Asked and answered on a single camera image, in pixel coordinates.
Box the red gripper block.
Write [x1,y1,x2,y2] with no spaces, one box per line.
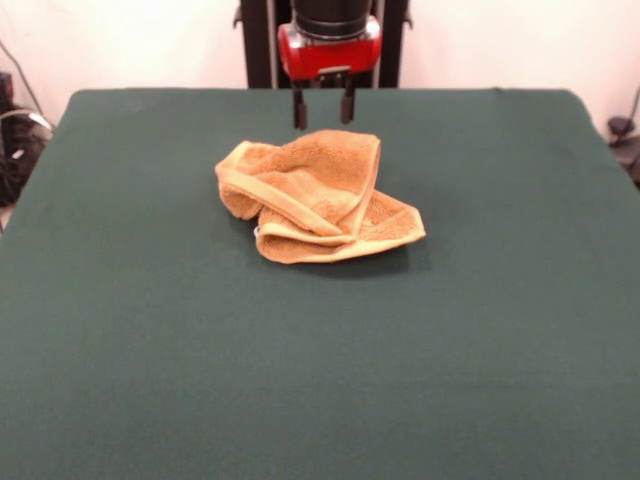
[277,16,385,130]

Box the tan terry towel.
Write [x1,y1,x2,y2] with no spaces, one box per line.
[214,128,428,265]

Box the dark green table cloth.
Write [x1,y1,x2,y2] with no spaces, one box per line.
[0,87,640,480]

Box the black stand base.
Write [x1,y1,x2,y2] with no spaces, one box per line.
[607,115,640,189]

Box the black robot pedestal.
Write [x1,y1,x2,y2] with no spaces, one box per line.
[233,0,414,90]

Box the grey curved cable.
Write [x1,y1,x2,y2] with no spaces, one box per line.
[0,39,46,119]

